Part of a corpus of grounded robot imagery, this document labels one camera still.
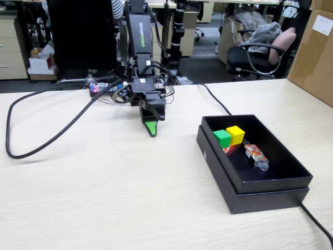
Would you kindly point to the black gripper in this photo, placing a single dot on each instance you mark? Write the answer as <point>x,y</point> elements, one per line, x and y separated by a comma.
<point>144,87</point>

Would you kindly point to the green wooden cube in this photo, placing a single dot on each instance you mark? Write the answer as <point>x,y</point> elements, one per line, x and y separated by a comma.
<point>221,138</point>

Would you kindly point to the red white printed carton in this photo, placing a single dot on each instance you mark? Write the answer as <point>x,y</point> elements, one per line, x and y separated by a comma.
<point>231,151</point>

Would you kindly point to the yellow wooden cube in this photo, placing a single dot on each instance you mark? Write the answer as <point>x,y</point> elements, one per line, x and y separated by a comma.
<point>236,136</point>

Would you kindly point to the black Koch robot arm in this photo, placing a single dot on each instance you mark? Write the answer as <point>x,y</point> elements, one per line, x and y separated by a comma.
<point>139,34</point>

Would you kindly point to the black white background robot arm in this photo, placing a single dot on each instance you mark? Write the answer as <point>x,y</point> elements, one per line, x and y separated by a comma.
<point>179,28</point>

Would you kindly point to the black cardboard box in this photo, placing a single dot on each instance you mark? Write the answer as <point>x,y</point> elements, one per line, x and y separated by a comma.
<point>281,156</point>
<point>265,203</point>

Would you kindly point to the labelled brown cardboard box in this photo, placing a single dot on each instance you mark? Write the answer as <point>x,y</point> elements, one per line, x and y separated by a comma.
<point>314,60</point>

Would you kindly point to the plain brown cardboard box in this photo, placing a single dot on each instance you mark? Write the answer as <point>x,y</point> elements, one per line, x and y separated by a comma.
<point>322,5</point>

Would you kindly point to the beige drawer cabinet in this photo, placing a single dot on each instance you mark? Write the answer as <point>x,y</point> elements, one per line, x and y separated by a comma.
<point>157,44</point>
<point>11,52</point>

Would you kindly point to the office chair with pink cushion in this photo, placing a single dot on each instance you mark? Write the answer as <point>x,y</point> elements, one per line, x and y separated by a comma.
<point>242,58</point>

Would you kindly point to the beige floor carton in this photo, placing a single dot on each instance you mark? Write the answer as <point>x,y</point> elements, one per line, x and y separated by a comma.
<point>230,34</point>

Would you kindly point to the person in striped shirt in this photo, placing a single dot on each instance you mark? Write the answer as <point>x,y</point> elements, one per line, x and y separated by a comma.
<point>117,9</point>

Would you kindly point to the white office desk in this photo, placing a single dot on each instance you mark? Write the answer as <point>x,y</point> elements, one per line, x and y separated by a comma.
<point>161,3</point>

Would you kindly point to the flat white carton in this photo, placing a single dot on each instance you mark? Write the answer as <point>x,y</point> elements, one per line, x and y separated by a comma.
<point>41,73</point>

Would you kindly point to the small white carton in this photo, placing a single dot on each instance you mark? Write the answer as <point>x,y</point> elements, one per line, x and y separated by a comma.
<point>39,62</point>

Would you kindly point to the open brown carton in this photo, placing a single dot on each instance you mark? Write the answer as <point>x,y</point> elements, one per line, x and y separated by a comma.
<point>41,50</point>

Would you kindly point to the grey cloth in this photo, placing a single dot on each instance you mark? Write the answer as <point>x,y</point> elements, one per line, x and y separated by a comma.
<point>265,36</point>

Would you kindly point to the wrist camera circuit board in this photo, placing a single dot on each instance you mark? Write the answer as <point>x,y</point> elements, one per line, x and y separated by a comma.
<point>125,92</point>

